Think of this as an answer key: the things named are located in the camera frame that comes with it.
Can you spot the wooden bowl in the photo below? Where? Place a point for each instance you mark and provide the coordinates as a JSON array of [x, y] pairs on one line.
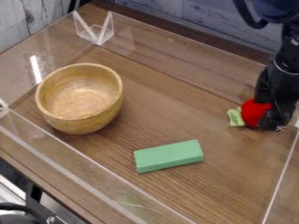
[[79, 97]]

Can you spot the clear acrylic tray enclosure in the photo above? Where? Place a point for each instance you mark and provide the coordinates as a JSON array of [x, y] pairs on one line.
[[180, 86]]

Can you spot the black metal table frame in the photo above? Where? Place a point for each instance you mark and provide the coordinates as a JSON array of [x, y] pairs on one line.
[[51, 212]]

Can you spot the red plush strawberry toy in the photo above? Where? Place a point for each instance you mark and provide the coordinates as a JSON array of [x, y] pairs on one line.
[[248, 114]]

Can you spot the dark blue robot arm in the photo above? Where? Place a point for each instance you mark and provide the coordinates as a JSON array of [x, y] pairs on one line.
[[277, 12]]

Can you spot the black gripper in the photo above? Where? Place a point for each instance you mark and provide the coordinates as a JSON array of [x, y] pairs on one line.
[[277, 87]]

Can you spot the green rectangular block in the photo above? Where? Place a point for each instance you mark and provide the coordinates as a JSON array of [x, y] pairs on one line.
[[167, 156]]

